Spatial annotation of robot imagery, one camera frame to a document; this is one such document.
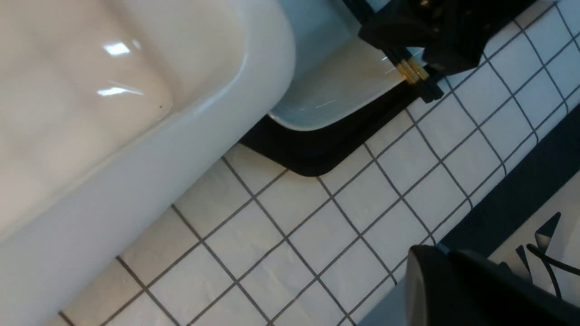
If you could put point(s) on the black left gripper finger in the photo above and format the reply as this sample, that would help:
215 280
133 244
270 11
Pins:
462 288
452 33

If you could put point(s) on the black chopstick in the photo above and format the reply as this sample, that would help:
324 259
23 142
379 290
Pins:
427 87
396 61

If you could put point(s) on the large white square plate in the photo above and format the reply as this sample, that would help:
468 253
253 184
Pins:
332 82

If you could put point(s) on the black serving tray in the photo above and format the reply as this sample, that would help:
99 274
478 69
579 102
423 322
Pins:
314 153

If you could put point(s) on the large white plastic tub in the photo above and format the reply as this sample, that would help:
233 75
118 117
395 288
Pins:
110 109

